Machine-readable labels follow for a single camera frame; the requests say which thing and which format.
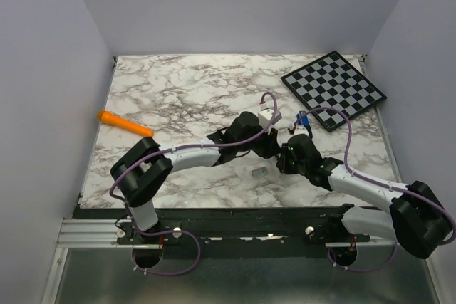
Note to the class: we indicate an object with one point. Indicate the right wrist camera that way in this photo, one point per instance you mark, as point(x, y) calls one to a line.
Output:
point(295, 128)

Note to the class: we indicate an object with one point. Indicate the orange marker pen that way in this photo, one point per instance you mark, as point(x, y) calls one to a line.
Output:
point(108, 118)

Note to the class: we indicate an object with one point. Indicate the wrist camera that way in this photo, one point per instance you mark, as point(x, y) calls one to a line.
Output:
point(295, 128)
point(268, 117)

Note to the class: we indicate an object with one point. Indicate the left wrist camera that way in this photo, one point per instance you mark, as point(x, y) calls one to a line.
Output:
point(268, 117)

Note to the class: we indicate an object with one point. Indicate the black grey checkerboard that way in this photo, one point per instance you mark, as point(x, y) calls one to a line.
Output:
point(332, 81)

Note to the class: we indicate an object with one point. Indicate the aluminium rail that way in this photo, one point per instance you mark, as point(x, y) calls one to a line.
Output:
point(81, 233)

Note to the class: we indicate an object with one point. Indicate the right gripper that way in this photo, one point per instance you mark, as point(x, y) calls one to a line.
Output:
point(283, 161)

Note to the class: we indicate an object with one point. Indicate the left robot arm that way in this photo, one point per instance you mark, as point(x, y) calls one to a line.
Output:
point(140, 173)

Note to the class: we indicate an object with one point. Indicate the blue stapler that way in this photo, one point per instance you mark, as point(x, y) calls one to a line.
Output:
point(302, 120)

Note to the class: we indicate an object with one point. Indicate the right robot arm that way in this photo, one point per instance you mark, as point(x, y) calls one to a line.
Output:
point(407, 213)

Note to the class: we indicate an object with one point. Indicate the silver staple strips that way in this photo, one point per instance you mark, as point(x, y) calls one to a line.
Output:
point(260, 172)

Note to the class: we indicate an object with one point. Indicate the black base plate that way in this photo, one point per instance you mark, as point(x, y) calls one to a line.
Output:
point(314, 231)

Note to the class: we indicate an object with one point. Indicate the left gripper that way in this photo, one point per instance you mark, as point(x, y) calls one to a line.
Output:
point(271, 147)

